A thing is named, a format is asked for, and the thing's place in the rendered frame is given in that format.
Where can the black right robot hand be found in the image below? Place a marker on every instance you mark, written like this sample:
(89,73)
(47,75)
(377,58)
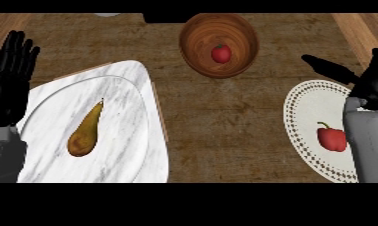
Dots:
(366,83)

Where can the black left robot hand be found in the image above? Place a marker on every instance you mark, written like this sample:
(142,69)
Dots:
(15,70)

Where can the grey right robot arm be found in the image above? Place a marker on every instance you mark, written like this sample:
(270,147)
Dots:
(363,140)

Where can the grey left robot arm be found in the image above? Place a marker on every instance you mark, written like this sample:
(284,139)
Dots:
(9,155)

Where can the white dotted round placemat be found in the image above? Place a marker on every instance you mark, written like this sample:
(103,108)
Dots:
(315,126)

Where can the small red tomato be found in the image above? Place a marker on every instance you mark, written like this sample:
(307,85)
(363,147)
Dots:
(222,53)

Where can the brown wooden bowl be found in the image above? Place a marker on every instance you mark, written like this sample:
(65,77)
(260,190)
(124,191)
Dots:
(219,46)

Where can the red bell pepper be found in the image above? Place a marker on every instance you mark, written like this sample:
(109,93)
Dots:
(331,138)

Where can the white marble plate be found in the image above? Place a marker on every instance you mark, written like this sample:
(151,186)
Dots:
(98,126)

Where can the brown pear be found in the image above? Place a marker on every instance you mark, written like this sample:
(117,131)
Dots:
(84,135)

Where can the pale grey object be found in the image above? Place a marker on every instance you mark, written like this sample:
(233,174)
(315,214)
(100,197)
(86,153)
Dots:
(106,14)

